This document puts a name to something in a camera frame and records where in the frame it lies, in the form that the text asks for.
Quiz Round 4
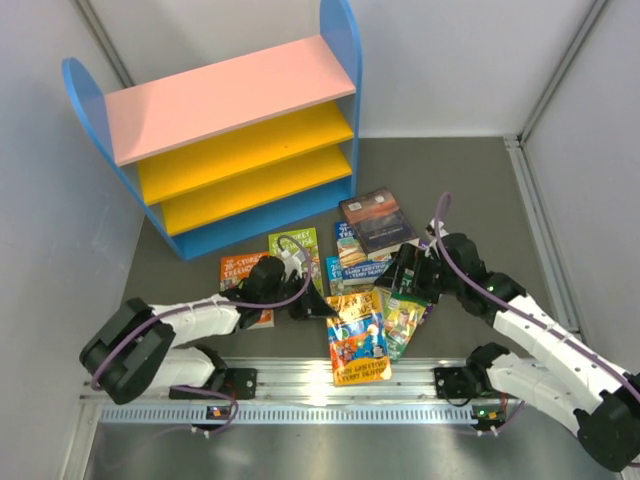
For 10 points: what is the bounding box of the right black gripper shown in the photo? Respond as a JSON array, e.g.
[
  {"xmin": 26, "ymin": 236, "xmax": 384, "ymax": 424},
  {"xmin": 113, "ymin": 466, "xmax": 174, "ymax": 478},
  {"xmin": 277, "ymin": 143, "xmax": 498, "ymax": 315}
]
[{"xmin": 374, "ymin": 242, "xmax": 463, "ymax": 304}]

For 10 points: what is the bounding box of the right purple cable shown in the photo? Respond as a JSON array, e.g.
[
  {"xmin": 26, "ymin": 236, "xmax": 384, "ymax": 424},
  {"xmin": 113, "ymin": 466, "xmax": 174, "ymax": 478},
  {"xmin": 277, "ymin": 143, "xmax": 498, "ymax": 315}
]
[{"xmin": 432, "ymin": 192, "xmax": 640, "ymax": 436}]

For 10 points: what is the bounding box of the colourful wooden bookshelf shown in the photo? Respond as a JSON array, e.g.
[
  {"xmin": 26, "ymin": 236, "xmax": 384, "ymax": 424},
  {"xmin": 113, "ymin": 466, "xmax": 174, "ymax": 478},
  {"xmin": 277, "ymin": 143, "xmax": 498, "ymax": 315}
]
[{"xmin": 61, "ymin": 1, "xmax": 363, "ymax": 261}]

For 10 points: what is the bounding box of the yellow blue 130-storey book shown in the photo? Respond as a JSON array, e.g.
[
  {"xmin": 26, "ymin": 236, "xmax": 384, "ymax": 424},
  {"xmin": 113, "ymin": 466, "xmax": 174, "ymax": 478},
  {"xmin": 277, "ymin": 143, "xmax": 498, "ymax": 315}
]
[{"xmin": 326, "ymin": 291, "xmax": 392, "ymax": 387}]

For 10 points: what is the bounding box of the perforated cable tray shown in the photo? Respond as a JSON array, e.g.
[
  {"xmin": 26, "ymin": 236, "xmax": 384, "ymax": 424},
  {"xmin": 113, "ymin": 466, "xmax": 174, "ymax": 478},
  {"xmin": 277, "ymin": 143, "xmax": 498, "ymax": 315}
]
[{"xmin": 100, "ymin": 404, "xmax": 501, "ymax": 425}]

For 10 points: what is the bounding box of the light blue 26-storey book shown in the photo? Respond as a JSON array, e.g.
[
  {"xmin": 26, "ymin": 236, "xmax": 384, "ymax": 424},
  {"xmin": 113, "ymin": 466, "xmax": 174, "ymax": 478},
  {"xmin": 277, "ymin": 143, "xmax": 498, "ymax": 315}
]
[{"xmin": 326, "ymin": 256, "xmax": 374, "ymax": 296}]

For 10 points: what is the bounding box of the green 104-storey treehouse book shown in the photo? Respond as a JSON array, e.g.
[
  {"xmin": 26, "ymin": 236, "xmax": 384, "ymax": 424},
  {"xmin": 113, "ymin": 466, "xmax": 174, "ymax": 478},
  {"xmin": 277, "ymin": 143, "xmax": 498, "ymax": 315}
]
[{"xmin": 383, "ymin": 293, "xmax": 427, "ymax": 363}]

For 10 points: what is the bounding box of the purple cable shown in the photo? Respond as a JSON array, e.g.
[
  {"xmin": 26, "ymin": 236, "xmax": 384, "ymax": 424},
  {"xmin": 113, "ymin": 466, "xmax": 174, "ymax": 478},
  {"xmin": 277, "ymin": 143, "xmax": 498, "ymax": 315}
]
[
  {"xmin": 432, "ymin": 192, "xmax": 640, "ymax": 436},
  {"xmin": 89, "ymin": 233, "xmax": 314, "ymax": 437}
]

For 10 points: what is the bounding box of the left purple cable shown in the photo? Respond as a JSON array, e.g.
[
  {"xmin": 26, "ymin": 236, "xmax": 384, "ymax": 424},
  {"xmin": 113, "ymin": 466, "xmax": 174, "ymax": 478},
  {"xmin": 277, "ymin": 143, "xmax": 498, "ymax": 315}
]
[{"xmin": 89, "ymin": 233, "xmax": 314, "ymax": 437}]

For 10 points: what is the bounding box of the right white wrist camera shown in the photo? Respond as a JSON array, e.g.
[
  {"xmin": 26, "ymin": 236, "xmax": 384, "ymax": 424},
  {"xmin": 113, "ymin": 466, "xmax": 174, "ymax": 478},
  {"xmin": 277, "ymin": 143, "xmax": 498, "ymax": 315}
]
[{"xmin": 425, "ymin": 218, "xmax": 440, "ymax": 238}]

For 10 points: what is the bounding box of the orange 78-storey treehouse book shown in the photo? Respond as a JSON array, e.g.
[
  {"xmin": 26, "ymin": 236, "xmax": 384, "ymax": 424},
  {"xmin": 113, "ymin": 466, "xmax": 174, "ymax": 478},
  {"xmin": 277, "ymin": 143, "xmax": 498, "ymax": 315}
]
[{"xmin": 219, "ymin": 252, "xmax": 275, "ymax": 330}]

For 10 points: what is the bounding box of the dark two cities book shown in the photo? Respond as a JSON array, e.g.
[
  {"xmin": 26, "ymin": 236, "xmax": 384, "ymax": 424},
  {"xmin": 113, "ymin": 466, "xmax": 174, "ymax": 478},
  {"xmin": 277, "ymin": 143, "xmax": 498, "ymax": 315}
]
[{"xmin": 339, "ymin": 188, "xmax": 419, "ymax": 260}]

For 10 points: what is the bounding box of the dark blue 91-storey book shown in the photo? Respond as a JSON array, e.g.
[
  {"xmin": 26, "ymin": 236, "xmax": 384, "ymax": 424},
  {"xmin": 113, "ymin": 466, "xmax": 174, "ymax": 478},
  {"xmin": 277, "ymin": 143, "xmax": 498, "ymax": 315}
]
[{"xmin": 334, "ymin": 221, "xmax": 392, "ymax": 286}]

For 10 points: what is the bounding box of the lime 65-storey treehouse book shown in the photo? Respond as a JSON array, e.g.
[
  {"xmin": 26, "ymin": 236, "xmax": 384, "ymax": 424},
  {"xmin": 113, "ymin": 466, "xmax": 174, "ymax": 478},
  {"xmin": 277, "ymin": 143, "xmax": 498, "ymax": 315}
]
[{"xmin": 267, "ymin": 227, "xmax": 325, "ymax": 296}]

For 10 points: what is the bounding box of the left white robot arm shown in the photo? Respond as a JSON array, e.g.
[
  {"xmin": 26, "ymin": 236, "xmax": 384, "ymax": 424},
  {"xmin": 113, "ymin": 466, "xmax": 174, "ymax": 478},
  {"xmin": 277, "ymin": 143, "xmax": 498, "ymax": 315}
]
[{"xmin": 79, "ymin": 256, "xmax": 336, "ymax": 405}]

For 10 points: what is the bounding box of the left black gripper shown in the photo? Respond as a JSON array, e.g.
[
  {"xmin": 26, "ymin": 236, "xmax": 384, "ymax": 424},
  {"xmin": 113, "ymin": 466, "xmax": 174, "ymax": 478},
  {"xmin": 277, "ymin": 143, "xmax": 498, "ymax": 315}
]
[{"xmin": 260, "ymin": 271, "xmax": 335, "ymax": 319}]

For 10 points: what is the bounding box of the purple 52-storey treehouse book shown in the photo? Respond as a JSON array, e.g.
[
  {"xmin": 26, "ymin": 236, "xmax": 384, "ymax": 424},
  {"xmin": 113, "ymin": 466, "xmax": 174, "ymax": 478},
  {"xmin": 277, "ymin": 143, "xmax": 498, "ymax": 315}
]
[{"xmin": 418, "ymin": 240, "xmax": 434, "ymax": 325}]

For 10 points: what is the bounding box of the aluminium mounting rail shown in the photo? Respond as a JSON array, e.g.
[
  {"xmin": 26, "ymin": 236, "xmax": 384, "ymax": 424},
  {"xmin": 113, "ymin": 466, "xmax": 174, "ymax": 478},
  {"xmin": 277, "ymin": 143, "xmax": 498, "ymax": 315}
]
[{"xmin": 79, "ymin": 356, "xmax": 621, "ymax": 407}]

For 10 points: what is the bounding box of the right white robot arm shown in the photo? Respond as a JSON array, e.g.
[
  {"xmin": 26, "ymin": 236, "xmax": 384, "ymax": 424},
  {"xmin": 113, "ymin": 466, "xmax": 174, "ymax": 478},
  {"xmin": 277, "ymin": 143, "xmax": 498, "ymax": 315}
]
[{"xmin": 374, "ymin": 233, "xmax": 639, "ymax": 472}]

